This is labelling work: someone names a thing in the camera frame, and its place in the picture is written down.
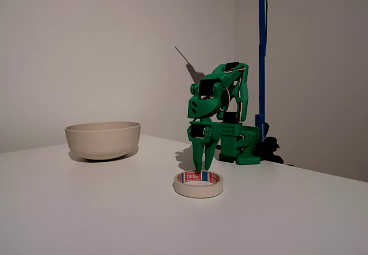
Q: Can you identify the black pole cable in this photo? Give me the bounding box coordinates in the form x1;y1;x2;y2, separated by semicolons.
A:
263;0;270;58

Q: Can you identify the white ring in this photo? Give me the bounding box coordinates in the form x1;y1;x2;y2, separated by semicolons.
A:
173;170;224;199

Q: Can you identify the beige bowl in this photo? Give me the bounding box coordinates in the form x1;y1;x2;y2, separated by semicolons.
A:
64;121;142;161

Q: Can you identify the blue camera pole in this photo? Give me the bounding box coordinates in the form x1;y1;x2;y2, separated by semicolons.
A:
255;0;269;146

